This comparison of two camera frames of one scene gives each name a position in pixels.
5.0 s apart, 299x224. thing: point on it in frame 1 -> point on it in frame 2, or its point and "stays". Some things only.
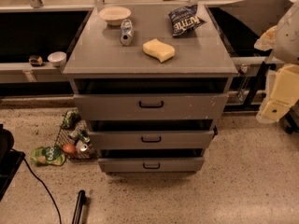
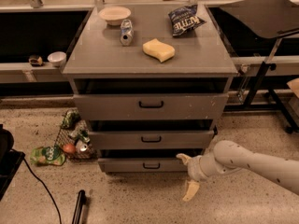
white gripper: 287,42 -> 194,169
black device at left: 10,161 stays
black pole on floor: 79,204 stays
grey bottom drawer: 151,165 stays
